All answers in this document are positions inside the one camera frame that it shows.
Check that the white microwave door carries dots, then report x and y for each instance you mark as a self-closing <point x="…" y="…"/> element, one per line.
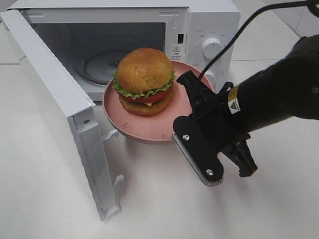
<point x="47" y="53"/>

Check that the burger with lettuce and tomato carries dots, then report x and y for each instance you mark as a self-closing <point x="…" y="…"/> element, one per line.
<point x="144" y="81"/>

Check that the pink round plate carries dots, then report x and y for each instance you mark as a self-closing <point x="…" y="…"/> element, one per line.
<point x="146" y="129"/>

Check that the white rotary knob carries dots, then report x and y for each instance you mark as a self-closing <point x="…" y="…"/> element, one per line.
<point x="211" y="47"/>
<point x="211" y="76"/>

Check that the glass microwave turntable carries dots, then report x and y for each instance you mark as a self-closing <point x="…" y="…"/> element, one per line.
<point x="99" y="67"/>

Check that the white microwave oven body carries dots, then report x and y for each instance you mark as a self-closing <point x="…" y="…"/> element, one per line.
<point x="176" y="27"/>

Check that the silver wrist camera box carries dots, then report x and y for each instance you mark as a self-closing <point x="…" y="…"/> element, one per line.
<point x="204" y="163"/>

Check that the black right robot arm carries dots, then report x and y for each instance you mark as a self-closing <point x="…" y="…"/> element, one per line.
<point x="289" y="88"/>

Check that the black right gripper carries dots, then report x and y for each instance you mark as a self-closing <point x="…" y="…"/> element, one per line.
<point x="208" y="122"/>

